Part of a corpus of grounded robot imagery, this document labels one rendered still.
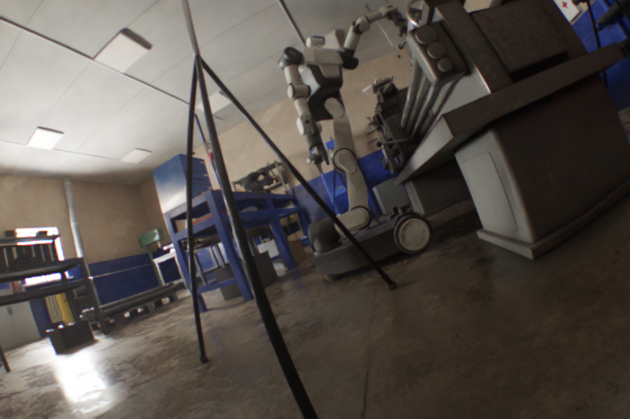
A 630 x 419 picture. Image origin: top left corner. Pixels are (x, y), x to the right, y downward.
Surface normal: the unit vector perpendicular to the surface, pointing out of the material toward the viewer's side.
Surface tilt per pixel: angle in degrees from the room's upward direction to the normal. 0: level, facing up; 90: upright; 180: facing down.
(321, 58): 95
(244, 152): 90
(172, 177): 90
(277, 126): 90
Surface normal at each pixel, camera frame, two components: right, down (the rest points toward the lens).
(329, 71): 0.39, -0.21
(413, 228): -0.17, -0.08
